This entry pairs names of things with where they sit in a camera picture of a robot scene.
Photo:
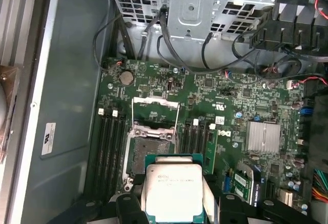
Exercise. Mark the silver disk bay cage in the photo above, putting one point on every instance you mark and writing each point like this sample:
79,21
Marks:
192,8

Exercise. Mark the small green module card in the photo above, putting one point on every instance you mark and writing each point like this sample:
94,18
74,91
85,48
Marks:
243,180

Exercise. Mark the silver finned heatsink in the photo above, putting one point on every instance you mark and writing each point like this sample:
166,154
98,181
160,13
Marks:
262,137

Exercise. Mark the CPU socket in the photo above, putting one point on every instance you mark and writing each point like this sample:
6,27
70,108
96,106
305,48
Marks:
151,147

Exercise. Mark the green RAM stick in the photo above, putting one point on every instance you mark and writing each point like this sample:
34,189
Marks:
211,152

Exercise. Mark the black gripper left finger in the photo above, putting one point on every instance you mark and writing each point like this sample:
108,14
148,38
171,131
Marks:
125,211

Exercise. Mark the metal socket cover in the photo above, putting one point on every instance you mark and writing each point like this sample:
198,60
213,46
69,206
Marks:
153,101

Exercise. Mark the black RAM slot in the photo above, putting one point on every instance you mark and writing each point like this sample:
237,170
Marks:
101,152
121,152
188,139
114,152
107,152
201,139
195,139

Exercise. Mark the silver CPU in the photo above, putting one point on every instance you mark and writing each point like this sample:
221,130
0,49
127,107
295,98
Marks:
171,185

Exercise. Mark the white case label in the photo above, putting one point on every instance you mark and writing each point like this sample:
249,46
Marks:
48,139

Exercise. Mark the black plastic shroud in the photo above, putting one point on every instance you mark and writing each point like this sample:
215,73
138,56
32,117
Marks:
269,38

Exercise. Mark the green motherboard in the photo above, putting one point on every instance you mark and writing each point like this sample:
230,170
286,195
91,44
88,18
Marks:
205,101

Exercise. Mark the grey PC case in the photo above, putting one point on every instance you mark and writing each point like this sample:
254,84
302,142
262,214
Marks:
66,93

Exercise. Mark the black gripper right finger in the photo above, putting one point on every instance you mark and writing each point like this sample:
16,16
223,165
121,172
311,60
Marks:
235,211

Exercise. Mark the coin cell battery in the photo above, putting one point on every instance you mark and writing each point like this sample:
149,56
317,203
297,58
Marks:
126,78

